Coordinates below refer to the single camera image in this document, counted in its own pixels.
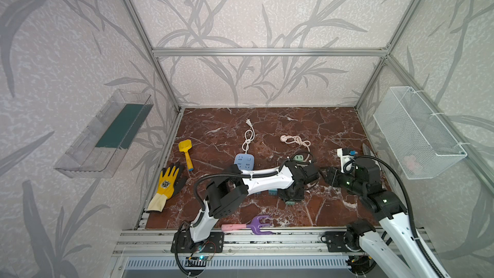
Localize light green plug cube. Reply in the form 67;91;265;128
293;154;306;162

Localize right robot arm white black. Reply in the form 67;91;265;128
322;154;449;277

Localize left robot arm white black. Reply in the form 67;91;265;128
176;158;319;252

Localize pink item in basket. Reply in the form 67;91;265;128
403;155;422;172

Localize blue square power strip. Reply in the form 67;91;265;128
234;153;255;171

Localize purple pink toy rake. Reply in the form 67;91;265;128
221;215;273;235

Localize yellow toy shovel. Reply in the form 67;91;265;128
178;139;194;171

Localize yellow black work glove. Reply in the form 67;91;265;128
146;162;188;213

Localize green sponge in bin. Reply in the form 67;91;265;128
95;104;153;149

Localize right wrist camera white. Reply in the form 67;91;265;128
337;148;356;172

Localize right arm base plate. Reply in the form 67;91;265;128
320;231;361;253

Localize white power cord with plug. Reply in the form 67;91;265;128
241;118;256;155

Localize white wire mesh basket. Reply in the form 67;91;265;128
373;86;468;180

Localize aluminium front rail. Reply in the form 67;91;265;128
111;228;437;257

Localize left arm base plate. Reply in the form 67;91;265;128
171;230;225;254

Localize clear plastic wall bin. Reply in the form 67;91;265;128
54;90;154;179

